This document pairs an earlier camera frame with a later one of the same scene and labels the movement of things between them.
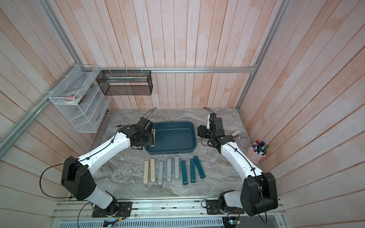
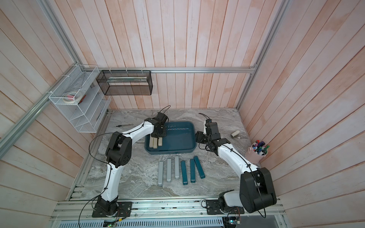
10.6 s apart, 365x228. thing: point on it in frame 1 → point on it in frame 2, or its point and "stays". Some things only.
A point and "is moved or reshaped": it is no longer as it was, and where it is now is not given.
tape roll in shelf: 72,97 stays
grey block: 160,174 stays
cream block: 153,132 → 160,141
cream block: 146,172 is moved or reshaped
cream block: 152,170 → 155,143
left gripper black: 150,141 → 163,135
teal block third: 199,167 stays
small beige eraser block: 235,133 stays
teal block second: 192,170 stays
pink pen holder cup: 258,150 stays
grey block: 168,170 stays
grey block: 177,167 stays
